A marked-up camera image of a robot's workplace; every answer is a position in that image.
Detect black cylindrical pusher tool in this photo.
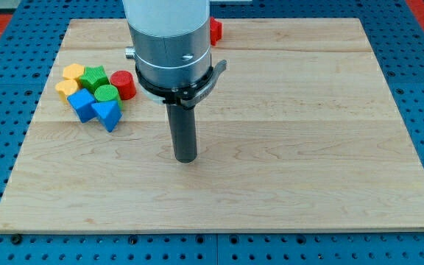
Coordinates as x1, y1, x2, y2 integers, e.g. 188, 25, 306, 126
166, 105, 197, 163

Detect yellow hexagon block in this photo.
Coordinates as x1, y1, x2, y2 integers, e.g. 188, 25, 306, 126
62, 63, 85, 81

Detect red cylinder block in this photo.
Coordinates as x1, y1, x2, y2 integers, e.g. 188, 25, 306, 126
110, 70, 136, 100

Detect red block behind arm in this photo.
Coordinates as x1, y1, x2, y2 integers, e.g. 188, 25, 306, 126
210, 17, 223, 46

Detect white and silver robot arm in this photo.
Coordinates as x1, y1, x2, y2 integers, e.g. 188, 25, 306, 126
122, 0, 211, 88

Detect black clamp with grey lever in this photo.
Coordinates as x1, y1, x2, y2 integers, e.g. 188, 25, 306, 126
135, 60, 227, 109

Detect blue triangle block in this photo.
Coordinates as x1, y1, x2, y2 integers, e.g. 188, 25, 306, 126
91, 101, 122, 133

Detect green star block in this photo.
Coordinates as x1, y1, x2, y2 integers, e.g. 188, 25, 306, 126
79, 66, 110, 93

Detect blue cube block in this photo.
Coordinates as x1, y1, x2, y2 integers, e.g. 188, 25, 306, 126
67, 88, 96, 123

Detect wooden board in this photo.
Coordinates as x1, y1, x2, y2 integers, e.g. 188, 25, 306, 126
0, 18, 424, 234

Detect green cylinder block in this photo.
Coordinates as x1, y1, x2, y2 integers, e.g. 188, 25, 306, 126
94, 85, 123, 109

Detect yellow heart block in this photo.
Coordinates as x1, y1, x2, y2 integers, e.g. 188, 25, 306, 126
54, 79, 80, 103

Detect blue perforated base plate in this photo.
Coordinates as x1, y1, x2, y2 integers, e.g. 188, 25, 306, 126
0, 0, 424, 264

